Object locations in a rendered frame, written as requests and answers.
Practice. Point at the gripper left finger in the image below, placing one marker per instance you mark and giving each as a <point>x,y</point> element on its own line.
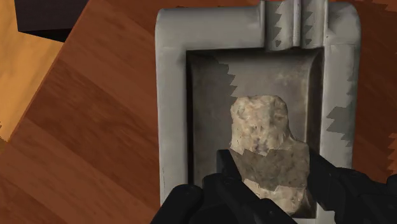
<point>229,192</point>

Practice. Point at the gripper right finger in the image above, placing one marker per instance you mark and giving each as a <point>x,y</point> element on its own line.
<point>347,189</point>

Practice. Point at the beige stone figure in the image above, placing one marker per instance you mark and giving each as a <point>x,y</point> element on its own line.
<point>269,145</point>

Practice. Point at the grey sink with faucet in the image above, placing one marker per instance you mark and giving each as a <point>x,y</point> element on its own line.
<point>173,108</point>

